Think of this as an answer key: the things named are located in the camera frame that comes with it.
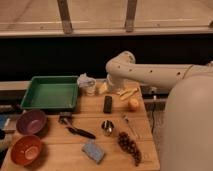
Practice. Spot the black dish brush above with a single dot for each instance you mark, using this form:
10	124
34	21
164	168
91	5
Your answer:
65	119

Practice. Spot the clear plastic cup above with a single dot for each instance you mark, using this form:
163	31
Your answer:
87	84

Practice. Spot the green plastic tray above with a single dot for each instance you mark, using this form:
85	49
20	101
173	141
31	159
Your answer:
51	93

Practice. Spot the wooden window frame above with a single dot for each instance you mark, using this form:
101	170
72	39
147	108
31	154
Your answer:
61	18

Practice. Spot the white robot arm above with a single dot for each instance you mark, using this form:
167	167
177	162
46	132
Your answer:
188	117

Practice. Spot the small metal cup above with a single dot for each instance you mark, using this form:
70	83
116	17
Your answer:
107	127

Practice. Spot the orange bowl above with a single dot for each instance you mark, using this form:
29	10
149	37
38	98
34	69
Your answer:
26	150

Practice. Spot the orange fruit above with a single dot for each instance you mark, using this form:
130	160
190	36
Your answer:
133	104

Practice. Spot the yellow banana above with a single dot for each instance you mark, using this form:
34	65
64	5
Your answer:
125	94

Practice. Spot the bunch of dark grapes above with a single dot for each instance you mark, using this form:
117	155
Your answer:
129	146

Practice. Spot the metal fork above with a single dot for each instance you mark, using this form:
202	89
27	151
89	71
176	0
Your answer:
125	118

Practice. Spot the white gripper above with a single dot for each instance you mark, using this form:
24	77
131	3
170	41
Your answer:
113	85

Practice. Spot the blue sponge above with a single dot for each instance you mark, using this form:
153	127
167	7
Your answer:
93	151

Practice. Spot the black rectangular block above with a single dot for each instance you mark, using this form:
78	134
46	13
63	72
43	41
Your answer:
107	104

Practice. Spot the purple bowl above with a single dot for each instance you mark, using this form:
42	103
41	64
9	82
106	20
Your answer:
31	122

